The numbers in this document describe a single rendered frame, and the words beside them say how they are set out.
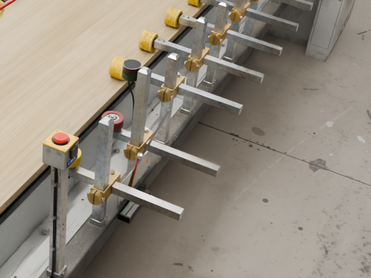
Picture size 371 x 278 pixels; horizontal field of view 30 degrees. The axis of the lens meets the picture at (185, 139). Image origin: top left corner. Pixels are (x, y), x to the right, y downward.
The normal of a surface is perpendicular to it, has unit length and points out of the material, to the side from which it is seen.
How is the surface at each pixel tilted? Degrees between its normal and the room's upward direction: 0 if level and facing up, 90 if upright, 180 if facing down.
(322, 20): 90
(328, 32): 90
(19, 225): 90
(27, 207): 90
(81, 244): 0
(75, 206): 0
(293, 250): 0
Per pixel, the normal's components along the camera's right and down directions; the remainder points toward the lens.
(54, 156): -0.40, 0.52
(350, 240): 0.14, -0.78
